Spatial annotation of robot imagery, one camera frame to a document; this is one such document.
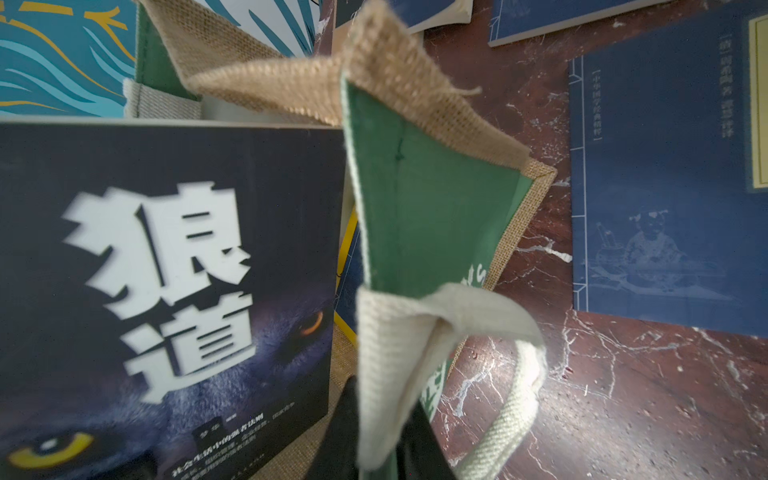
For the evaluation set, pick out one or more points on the blue book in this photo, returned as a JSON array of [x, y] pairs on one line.
[[418, 15], [350, 273], [516, 20]]

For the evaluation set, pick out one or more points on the blue book table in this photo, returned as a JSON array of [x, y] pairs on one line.
[[668, 136]]

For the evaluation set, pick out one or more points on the green beige canvas bag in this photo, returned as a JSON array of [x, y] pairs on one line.
[[442, 199]]

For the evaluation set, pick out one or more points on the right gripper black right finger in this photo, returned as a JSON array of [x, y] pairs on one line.
[[419, 455]]

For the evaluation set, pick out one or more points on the black wolf cover book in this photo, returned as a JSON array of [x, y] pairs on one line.
[[166, 295]]

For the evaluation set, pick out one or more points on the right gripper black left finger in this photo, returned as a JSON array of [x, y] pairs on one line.
[[336, 456]]

